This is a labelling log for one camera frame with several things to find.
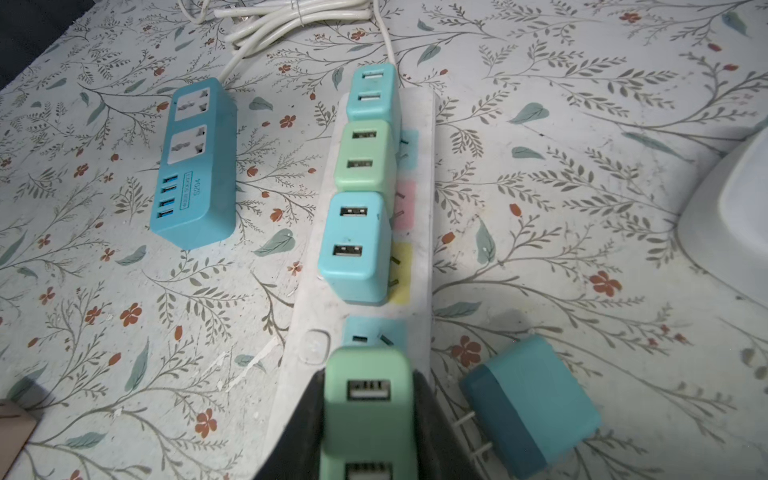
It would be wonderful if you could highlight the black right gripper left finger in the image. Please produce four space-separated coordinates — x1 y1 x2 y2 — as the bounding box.
253 370 325 480

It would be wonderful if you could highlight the blue power strip with USB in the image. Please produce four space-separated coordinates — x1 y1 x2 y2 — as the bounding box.
150 78 237 250

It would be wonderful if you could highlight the white blue-strip cable bundle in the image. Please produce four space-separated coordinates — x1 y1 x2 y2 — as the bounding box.
179 0 376 82

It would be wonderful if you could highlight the teal cube adapter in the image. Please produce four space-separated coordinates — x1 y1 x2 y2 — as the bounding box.
318 192 392 305

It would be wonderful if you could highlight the teal two-tone plug adapter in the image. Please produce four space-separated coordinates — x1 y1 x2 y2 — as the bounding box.
460 335 601 479

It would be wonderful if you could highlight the long white multicolour power strip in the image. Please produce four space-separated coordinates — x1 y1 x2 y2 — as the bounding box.
265 88 437 451

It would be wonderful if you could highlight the pink cube adapter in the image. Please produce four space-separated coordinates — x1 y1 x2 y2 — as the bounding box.
0 399 38 479

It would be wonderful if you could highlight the light green plug adapter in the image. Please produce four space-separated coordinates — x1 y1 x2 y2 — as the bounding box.
319 347 418 479

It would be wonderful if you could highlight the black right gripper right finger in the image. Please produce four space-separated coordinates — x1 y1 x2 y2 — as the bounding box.
413 370 480 480

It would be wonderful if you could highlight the white square power socket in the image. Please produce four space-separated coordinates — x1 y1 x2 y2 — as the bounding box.
677 129 767 306

